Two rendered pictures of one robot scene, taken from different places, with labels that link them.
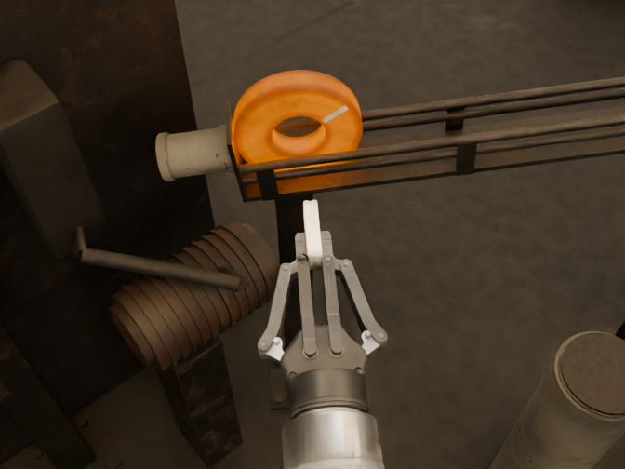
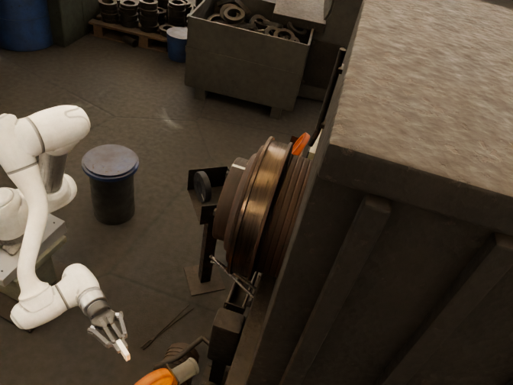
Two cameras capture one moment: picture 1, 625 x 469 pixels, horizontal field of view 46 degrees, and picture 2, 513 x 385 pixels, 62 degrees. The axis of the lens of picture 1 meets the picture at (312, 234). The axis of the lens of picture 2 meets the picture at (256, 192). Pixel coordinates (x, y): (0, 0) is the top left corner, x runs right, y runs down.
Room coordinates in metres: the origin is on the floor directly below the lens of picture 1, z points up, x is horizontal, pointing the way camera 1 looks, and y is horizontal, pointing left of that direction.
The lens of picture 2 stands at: (1.16, -0.23, 2.09)
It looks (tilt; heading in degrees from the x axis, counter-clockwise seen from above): 41 degrees down; 136
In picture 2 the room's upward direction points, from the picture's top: 13 degrees clockwise
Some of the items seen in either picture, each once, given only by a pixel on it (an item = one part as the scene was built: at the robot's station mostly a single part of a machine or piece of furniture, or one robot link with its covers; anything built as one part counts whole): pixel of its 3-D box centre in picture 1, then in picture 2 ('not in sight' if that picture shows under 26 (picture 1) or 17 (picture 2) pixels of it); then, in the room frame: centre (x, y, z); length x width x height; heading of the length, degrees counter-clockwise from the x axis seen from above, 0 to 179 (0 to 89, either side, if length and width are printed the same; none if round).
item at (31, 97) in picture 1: (39, 164); (226, 338); (0.59, 0.33, 0.68); 0.11 x 0.08 x 0.24; 40
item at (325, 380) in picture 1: (325, 372); (101, 316); (0.31, -0.01, 0.69); 0.09 x 0.08 x 0.07; 4
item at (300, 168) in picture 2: not in sight; (284, 215); (0.49, 0.55, 1.11); 0.47 x 0.10 x 0.47; 130
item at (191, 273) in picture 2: not in sight; (208, 234); (-0.09, 0.69, 0.36); 0.26 x 0.20 x 0.72; 165
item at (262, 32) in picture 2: not in sight; (252, 51); (-1.85, 2.18, 0.39); 1.03 x 0.83 x 0.79; 44
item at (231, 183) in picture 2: not in sight; (232, 198); (0.35, 0.44, 1.11); 0.28 x 0.06 x 0.28; 130
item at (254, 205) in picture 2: not in sight; (259, 208); (0.43, 0.50, 1.11); 0.47 x 0.06 x 0.47; 130
